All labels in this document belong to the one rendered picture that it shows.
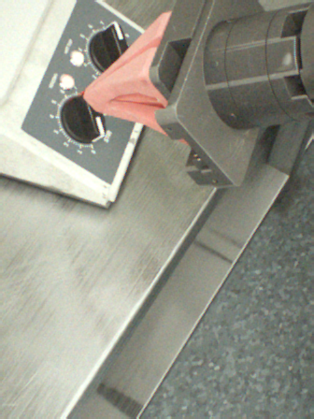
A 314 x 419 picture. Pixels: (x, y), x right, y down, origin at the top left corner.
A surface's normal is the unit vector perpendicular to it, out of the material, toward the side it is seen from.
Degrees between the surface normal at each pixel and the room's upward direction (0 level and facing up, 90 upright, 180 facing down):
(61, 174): 90
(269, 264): 0
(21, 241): 0
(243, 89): 65
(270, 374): 0
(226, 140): 51
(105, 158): 30
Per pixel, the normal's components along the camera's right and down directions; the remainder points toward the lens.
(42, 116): 0.54, -0.25
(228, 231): 0.07, -0.46
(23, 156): -0.30, 0.84
